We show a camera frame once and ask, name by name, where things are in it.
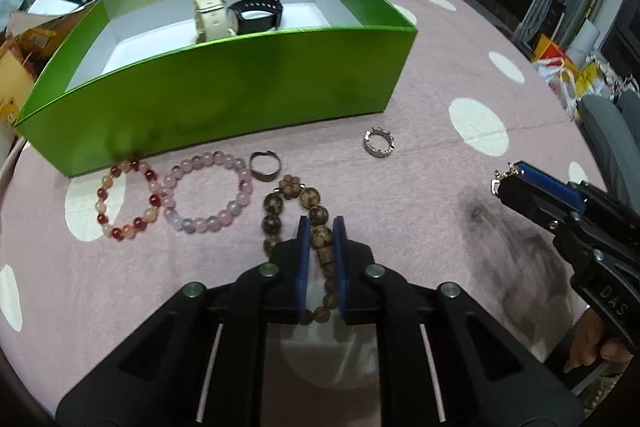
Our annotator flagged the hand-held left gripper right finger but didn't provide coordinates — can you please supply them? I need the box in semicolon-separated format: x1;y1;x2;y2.
332;216;586;427

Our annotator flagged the yellow shopping bag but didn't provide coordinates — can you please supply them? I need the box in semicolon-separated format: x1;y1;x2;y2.
531;34;567;62

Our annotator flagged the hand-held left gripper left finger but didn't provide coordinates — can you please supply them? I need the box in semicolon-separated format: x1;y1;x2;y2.
55;216;313;427

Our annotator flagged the black wrist watch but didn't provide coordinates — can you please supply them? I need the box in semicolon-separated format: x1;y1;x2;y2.
227;0;284;35

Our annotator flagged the white plastic bag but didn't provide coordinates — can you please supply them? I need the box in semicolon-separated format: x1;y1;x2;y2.
532;57;586;120

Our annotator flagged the pink polka dot tablecloth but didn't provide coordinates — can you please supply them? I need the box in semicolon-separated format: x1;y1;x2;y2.
0;0;618;427

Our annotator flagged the black paper bag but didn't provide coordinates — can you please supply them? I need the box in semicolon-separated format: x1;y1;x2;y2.
542;0;567;38

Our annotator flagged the brown wooden bead bracelet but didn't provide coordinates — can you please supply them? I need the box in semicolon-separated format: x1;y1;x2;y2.
262;174;333;328

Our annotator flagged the red bead bracelet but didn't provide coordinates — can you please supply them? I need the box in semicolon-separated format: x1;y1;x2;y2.
95;159;163;242

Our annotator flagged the cream wrist watch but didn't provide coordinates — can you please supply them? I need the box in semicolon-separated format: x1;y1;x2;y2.
192;0;238;44

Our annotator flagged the grey chair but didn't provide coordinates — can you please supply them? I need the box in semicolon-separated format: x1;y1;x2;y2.
577;92;640;220

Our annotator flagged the gold flower brooch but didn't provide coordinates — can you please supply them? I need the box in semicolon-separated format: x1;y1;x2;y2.
491;162;521;198

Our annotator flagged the yellow snack bag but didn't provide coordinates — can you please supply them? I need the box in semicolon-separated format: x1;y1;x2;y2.
17;14;73;58

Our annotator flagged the dark plain ring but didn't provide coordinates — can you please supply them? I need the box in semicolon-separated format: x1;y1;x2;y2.
249;151;282;182

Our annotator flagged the person's right hand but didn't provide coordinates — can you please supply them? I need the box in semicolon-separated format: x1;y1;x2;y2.
567;309;632;373

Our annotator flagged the pink bead bracelet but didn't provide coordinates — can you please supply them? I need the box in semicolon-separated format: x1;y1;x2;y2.
161;151;257;234

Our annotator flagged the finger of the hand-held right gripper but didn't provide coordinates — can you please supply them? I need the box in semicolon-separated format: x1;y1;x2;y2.
497;177;608;265
515;161;640;253

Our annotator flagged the green cardboard box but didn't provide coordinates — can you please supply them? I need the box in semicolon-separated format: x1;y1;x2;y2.
14;0;418;178

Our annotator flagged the silver crystal ring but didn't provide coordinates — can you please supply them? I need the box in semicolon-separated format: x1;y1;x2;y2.
363;127;397;158

